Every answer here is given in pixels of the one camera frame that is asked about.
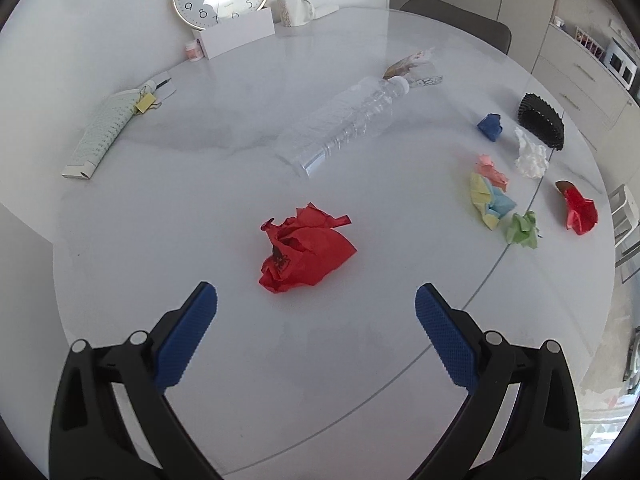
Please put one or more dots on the white stool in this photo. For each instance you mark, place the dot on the white stool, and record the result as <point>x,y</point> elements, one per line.
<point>625,230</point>

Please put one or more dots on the green white desk calendar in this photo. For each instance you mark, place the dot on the green white desk calendar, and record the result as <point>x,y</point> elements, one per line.
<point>100,132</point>

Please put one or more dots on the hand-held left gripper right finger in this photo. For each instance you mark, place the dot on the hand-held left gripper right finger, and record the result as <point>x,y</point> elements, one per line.
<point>445,335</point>

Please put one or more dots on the beige drawer cabinet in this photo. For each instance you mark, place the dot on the beige drawer cabinet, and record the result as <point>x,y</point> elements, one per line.
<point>575,85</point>

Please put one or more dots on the white mug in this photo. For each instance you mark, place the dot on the white mug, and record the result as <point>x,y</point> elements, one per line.
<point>295,10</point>

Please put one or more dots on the grey chair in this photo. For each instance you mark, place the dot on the grey chair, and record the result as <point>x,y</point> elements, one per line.
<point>460,20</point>

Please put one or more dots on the green crumpled paper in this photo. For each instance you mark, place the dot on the green crumpled paper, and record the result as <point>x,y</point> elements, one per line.
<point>522,230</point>

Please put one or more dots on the white cardboard box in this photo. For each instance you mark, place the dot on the white cardboard box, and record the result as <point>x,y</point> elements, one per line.
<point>235,35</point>

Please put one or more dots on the yellow and blue crumpled paper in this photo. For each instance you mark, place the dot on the yellow and blue crumpled paper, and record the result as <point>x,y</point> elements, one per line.
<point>492,202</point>

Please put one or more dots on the black pen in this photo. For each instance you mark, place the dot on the black pen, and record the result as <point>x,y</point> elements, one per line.
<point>162,84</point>

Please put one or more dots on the clear snack wrapper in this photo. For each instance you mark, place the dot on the clear snack wrapper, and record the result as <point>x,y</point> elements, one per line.
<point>415,65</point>

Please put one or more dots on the red paper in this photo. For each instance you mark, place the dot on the red paper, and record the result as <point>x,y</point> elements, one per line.
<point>305,250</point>

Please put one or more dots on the white crumpled tissue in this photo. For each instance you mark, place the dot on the white crumpled tissue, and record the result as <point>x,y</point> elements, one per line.
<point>530,155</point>

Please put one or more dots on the pink crumpled paper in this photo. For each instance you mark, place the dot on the pink crumpled paper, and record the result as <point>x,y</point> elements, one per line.
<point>492,170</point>

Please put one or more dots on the small red crumpled wrapper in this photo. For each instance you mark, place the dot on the small red crumpled wrapper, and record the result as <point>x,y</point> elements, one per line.
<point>580,210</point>

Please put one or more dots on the small white appliance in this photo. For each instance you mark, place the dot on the small white appliance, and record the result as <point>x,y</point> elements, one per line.
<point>620,60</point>

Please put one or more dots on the small pink jar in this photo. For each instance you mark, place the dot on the small pink jar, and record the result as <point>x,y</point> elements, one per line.
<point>193,51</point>

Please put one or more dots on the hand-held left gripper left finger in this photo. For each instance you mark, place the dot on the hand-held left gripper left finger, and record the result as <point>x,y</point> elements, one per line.
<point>187,332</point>

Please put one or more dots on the clear plastic bottle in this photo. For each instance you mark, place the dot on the clear plastic bottle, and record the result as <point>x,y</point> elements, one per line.
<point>340,125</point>

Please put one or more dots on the yellow binder clip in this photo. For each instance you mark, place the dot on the yellow binder clip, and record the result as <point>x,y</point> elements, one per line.
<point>143,104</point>

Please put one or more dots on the black foam net sleeve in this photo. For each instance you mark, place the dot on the black foam net sleeve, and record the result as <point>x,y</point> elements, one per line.
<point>542,120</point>

